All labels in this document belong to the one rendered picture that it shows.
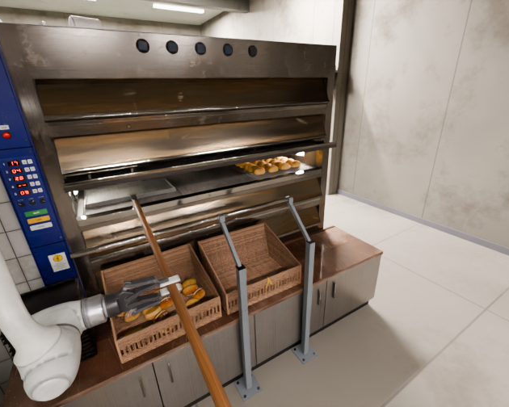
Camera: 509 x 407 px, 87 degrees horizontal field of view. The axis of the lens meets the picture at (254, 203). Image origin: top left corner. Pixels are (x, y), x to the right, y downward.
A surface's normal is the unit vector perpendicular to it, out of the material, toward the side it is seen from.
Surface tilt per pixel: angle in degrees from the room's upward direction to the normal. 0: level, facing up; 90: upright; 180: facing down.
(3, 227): 90
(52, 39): 90
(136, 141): 70
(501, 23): 90
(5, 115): 90
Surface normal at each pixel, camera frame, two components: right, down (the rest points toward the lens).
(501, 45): -0.85, 0.22
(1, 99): 0.51, 0.32
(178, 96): 0.47, -0.02
